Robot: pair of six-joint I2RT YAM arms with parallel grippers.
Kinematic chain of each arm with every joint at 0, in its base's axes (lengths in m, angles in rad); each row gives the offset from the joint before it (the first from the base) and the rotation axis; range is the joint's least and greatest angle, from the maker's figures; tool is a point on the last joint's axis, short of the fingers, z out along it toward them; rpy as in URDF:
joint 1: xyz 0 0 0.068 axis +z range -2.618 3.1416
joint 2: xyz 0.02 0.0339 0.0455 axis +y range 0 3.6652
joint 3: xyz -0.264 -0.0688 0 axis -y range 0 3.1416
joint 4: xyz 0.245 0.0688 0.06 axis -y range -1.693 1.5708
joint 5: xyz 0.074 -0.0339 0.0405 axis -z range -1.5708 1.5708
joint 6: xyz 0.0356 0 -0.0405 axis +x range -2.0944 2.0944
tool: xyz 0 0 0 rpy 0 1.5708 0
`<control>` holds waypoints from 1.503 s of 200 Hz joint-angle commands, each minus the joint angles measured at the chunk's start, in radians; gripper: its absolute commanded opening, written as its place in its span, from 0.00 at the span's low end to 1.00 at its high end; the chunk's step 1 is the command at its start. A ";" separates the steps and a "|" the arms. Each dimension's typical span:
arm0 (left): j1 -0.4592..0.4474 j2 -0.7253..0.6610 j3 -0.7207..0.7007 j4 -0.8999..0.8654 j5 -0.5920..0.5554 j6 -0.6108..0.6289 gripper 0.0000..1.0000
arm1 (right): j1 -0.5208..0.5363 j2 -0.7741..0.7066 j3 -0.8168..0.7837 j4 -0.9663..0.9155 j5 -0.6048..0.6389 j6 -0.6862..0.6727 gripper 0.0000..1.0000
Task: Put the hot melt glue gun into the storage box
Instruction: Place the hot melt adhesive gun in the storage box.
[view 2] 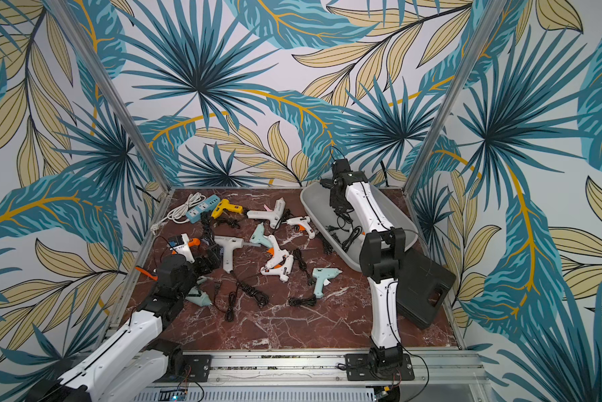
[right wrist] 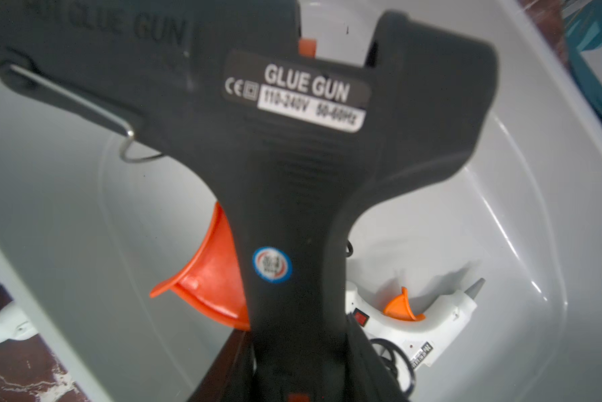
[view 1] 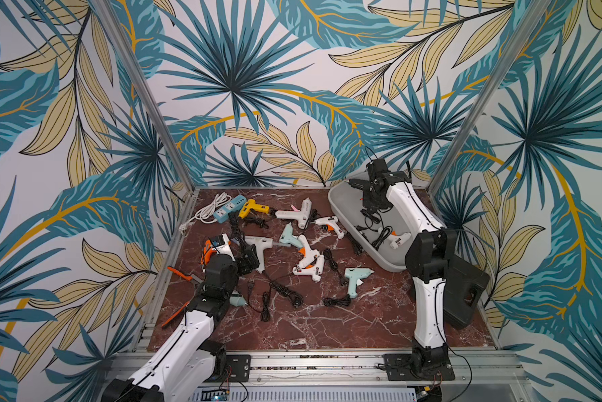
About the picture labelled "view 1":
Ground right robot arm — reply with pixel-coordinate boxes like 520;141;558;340
362;158;457;379

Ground grey plastic storage box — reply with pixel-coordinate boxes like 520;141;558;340
328;182;428;273

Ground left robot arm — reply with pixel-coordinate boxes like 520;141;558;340
101;234;260;401

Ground yellow glue gun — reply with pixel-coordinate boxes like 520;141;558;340
239;199;271;219

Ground orange handled pliers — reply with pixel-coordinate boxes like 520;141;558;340
168;266;201;283

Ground small white glue gun orange trigger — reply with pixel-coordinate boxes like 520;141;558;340
314;216;345;240

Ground teal power strip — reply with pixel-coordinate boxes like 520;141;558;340
213;195;247;224

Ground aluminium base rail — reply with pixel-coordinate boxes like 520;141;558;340
104;348;528;402

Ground black glue gun orange trigger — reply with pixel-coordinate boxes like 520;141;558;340
348;179;370;191

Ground white power strip cable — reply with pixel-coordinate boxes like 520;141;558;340
179;192;231;235

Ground large white glue gun pink stick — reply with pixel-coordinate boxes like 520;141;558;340
275;198;312;229

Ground large white glue gun blue trigger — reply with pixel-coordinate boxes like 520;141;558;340
245;236;280;273

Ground small white glue gun front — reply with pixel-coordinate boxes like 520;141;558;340
377;228;412;250

